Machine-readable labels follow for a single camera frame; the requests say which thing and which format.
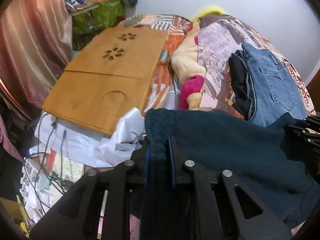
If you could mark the pink satin curtain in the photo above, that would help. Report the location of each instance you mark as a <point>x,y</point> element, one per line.
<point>36,45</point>

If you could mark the yellow pillow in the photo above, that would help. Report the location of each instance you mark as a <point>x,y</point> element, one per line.
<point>208,11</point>

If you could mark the bamboo folding lap table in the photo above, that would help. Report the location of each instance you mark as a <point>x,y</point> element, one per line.
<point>109,77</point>

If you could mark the printed newspaper-pattern bedspread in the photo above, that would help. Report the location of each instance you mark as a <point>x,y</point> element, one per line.
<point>218,38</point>

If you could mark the white crumpled cloth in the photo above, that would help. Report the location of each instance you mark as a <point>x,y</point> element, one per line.
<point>92,148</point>

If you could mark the green patterned storage bag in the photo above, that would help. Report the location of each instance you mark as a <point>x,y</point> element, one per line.
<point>106,14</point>

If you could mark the cream and pink blanket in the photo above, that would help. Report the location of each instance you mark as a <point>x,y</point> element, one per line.
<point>189,73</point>

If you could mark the folded blue jeans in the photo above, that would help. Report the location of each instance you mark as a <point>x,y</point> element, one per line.
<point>275,91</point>

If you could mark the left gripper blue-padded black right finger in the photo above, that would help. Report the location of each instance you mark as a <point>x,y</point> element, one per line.
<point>220,205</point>

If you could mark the black folded garment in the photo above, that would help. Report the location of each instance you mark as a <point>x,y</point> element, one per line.
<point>241,82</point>

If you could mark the dark teal fleece pants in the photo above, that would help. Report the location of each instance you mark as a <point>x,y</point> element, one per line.
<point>259,156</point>

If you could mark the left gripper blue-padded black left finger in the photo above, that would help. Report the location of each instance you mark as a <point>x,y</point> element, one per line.
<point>97,206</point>

